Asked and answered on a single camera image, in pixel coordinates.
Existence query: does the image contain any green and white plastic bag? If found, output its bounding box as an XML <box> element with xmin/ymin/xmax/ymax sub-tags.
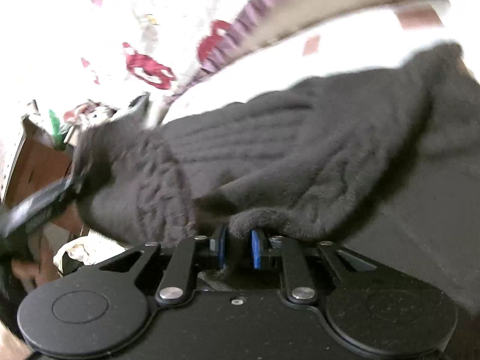
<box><xmin>47</xmin><ymin>109</ymin><xmax>70</xmax><ymax>151</ymax></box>

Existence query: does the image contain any patterned desk cover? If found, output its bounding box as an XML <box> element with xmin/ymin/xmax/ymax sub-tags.
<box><xmin>0</xmin><ymin>112</ymin><xmax>29</xmax><ymax>199</ymax></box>

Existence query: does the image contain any white bear-print quilt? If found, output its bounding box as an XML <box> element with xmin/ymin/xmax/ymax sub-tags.
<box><xmin>0</xmin><ymin>0</ymin><xmax>278</xmax><ymax>136</ymax></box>
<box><xmin>165</xmin><ymin>0</ymin><xmax>312</xmax><ymax>106</ymax></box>

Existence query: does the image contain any person's left hand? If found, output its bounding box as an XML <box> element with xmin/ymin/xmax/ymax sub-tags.
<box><xmin>11</xmin><ymin>259</ymin><xmax>51</xmax><ymax>295</ymax></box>

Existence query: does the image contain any brown wooden drawer cabinet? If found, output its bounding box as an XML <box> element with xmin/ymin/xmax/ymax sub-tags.
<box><xmin>5</xmin><ymin>118</ymin><xmax>89</xmax><ymax>233</ymax></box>

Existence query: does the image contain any dark brown knit sweater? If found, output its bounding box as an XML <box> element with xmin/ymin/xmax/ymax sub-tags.
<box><xmin>75</xmin><ymin>42</ymin><xmax>480</xmax><ymax>271</ymax></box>

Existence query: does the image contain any checkered dog-print rug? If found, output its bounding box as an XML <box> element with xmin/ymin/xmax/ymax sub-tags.
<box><xmin>157</xmin><ymin>0</ymin><xmax>480</xmax><ymax>316</ymax></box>

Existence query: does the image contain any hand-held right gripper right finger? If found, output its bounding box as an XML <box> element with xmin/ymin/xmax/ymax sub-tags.
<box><xmin>250</xmin><ymin>229</ymin><xmax>387</xmax><ymax>305</ymax></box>

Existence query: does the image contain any beige bed base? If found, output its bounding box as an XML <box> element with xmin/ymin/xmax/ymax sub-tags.
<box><xmin>232</xmin><ymin>0</ymin><xmax>462</xmax><ymax>57</ymax></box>

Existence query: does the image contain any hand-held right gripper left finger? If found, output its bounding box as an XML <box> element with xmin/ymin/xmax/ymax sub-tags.
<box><xmin>86</xmin><ymin>225</ymin><xmax>227</xmax><ymax>306</ymax></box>

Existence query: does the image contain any white crumpled cloth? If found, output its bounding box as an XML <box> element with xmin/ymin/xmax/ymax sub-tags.
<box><xmin>53</xmin><ymin>232</ymin><xmax>130</xmax><ymax>271</ymax></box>

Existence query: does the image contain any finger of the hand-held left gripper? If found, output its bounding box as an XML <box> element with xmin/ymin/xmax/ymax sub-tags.
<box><xmin>7</xmin><ymin>127</ymin><xmax>91</xmax><ymax>233</ymax></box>

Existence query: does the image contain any grey folded sweatshirt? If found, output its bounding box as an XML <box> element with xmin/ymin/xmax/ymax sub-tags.
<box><xmin>125</xmin><ymin>94</ymin><xmax>151</xmax><ymax>121</ymax></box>

